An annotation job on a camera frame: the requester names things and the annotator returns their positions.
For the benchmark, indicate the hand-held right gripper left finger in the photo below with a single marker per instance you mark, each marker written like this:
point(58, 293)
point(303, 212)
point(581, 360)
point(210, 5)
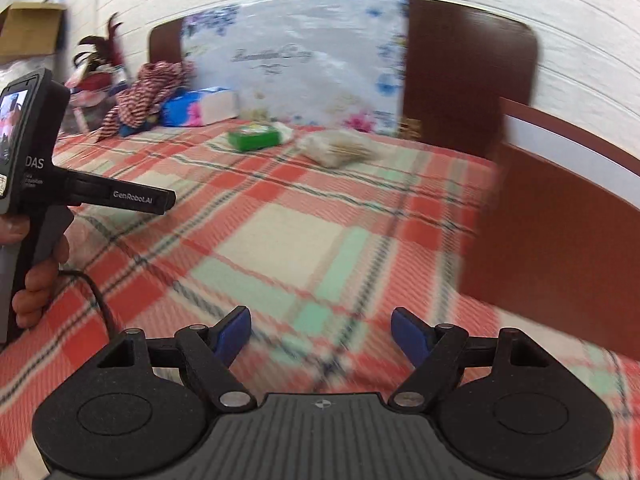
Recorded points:
point(235, 332)

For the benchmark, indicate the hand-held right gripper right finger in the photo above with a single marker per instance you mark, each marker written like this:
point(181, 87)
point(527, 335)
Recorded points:
point(410, 332)

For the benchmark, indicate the person's left hand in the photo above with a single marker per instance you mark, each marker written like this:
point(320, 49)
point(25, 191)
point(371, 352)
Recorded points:
point(42, 282)

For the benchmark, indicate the clear basket of odds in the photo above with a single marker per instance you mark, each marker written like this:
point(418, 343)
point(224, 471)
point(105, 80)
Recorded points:
point(95, 105)

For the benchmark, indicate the dark blue plush toy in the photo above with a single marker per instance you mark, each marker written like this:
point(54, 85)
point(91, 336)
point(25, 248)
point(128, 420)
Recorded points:
point(131, 130)

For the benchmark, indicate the plaid blanket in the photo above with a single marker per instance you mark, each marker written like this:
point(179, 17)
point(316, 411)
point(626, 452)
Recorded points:
point(300, 220)

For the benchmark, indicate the cardboard box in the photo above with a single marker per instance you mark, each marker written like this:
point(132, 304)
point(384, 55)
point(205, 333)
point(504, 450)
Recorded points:
point(30, 30)

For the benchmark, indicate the dark red feather decoration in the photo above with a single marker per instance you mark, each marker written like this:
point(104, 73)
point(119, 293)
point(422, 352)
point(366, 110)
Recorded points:
point(105, 45)

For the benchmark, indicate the red checkered cloth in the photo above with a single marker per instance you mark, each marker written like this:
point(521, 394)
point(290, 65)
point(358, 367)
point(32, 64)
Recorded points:
point(150, 85)

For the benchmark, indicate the red-brown wooden board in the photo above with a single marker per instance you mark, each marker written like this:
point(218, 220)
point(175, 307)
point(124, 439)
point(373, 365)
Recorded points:
point(540, 240)

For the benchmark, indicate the blue tissue pack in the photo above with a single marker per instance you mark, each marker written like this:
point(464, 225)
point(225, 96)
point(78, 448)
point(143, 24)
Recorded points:
point(190, 110)

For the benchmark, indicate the green box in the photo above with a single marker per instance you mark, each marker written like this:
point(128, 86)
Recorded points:
point(252, 141)

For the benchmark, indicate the plastic bag of cotton swabs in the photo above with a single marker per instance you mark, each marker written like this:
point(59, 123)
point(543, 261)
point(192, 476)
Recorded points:
point(335, 150)

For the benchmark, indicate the small golden ornament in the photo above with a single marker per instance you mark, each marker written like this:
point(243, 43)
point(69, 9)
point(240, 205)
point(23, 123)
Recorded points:
point(411, 128)

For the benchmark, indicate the floral pillow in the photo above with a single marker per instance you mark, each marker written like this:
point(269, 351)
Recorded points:
point(300, 85)

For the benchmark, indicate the brown wooden headboard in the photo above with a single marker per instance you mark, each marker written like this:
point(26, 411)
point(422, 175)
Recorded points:
point(460, 70)

